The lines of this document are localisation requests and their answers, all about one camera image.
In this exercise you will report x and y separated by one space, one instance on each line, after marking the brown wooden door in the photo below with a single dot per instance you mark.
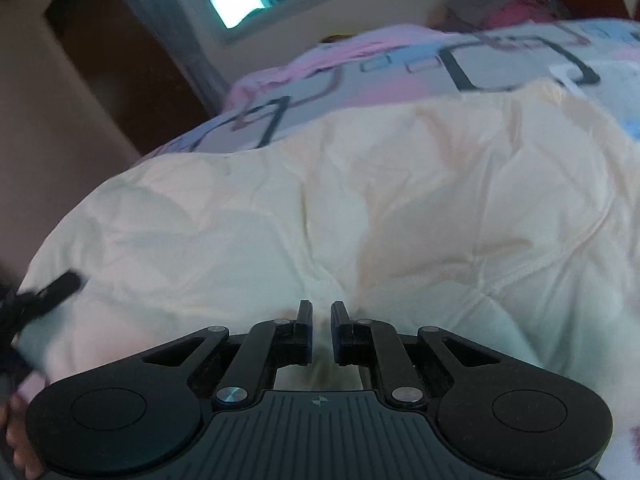
120 60

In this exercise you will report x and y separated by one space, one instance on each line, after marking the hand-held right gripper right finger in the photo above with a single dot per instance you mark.
340 322

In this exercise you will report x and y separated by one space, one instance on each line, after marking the person's left hand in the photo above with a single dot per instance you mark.
22 450

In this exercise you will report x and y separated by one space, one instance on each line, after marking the cream quilted puffer jacket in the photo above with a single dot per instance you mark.
375 210

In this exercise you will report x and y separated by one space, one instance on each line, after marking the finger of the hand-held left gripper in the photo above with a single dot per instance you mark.
62 287

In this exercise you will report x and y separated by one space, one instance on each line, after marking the pink grey pillow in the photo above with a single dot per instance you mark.
525 10

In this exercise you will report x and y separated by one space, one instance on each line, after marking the gray curtain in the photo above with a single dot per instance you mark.
165 30

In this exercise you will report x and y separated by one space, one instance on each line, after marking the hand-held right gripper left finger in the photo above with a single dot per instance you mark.
303 322

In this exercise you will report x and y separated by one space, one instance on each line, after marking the pink blanket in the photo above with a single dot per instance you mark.
380 42

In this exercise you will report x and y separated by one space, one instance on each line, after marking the patterned bed sheet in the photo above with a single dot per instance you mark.
500 47

